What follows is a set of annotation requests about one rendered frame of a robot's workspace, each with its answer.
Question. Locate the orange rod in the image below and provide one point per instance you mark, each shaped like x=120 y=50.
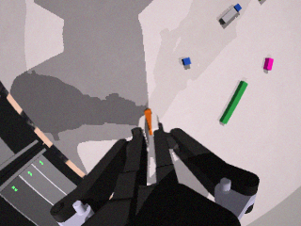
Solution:
x=148 y=119

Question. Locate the small grey block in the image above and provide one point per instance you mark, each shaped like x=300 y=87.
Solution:
x=228 y=15

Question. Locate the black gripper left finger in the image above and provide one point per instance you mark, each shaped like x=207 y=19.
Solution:
x=116 y=170

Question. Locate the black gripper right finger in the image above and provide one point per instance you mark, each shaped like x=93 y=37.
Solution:
x=232 y=187

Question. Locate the small magenta block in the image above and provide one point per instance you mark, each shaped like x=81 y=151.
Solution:
x=268 y=64

